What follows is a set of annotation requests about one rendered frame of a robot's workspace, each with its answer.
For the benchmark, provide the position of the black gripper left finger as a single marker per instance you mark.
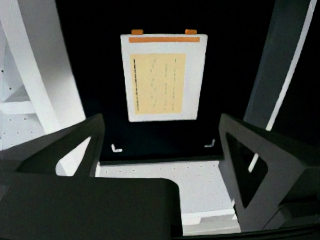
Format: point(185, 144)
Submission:
point(42, 154)

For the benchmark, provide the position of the white boxy benchtop instrument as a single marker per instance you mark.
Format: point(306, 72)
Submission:
point(69, 56)

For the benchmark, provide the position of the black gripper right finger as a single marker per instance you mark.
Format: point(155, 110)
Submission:
point(293, 171)

